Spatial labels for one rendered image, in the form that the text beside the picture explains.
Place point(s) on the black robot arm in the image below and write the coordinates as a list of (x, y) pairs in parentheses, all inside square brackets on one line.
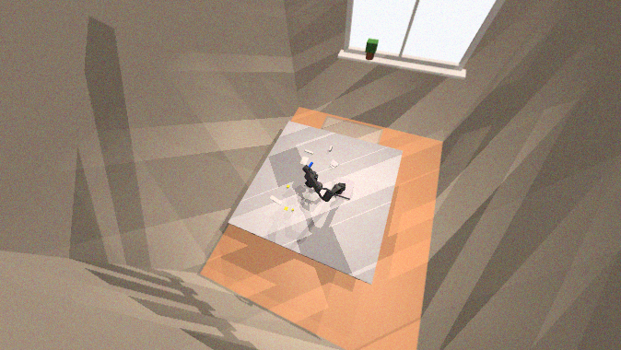
[(311, 182)]

